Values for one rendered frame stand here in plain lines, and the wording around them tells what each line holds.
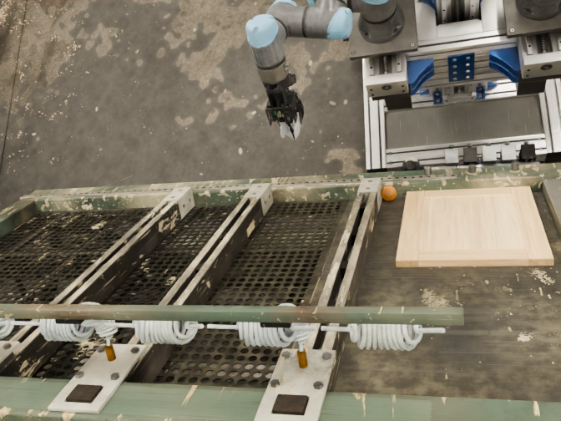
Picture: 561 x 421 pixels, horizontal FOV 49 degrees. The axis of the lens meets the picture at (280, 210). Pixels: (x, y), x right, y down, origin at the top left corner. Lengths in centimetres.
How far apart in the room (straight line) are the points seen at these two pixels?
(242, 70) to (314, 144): 63
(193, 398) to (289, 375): 17
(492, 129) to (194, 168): 151
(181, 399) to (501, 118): 213
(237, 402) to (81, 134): 287
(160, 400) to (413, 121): 206
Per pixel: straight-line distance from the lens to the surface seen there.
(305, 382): 107
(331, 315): 95
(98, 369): 123
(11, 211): 250
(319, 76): 333
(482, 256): 161
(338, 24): 153
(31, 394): 125
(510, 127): 287
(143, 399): 113
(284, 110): 159
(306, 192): 209
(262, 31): 149
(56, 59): 414
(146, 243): 191
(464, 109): 290
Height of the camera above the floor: 282
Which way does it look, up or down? 66 degrees down
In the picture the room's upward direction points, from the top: 43 degrees counter-clockwise
